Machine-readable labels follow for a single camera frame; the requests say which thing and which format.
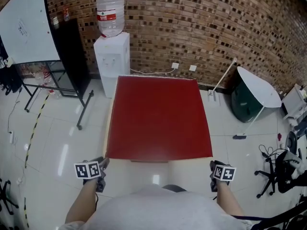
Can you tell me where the person's left forearm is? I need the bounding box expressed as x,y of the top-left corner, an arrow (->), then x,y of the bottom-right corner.
64,178 -> 99,224

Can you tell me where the whiteboard on black stand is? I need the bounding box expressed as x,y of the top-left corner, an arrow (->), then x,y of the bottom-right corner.
0,0 -> 94,131

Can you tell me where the light wooden pedestal table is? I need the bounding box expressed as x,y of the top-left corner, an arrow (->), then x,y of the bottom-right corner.
102,74 -> 214,164

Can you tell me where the white-handled broom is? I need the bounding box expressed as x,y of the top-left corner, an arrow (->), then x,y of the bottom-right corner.
232,105 -> 266,140

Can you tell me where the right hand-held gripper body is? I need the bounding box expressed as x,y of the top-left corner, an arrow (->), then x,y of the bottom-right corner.
210,160 -> 237,193

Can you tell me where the black bag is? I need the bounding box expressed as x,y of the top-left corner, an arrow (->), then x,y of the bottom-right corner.
0,63 -> 24,95

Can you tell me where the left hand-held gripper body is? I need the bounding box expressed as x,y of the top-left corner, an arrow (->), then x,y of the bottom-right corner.
73,161 -> 106,193

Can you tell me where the red cloth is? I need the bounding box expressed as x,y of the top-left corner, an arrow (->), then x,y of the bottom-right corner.
105,75 -> 213,160

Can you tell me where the person's right forearm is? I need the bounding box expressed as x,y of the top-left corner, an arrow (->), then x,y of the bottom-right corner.
215,181 -> 245,217

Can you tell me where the dark green container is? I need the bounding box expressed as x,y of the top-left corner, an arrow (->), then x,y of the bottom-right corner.
230,79 -> 264,124

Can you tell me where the white low cabinet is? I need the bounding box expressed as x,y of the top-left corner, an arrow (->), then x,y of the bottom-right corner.
281,83 -> 307,121

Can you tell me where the bag of plastic bottles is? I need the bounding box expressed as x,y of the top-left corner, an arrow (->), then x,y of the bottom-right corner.
33,66 -> 63,98

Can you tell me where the clear water dispenser bottle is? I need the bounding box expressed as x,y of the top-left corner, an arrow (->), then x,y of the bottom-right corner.
95,0 -> 125,38

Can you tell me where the white water dispenser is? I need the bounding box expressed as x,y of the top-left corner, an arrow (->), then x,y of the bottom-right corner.
93,32 -> 131,98

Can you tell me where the black office chair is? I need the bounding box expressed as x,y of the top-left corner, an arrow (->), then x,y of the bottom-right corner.
254,149 -> 307,199
0,178 -> 20,215

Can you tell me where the white power cable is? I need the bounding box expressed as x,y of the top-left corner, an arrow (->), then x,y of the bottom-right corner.
130,67 -> 176,76

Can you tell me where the person's right leg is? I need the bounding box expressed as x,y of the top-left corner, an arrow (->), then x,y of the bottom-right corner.
162,184 -> 188,193

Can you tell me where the black floor fan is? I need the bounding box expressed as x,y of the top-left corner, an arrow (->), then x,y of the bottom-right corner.
286,131 -> 299,153

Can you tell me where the person's grey shirt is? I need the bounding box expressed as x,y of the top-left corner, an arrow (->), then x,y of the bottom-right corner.
57,184 -> 255,230

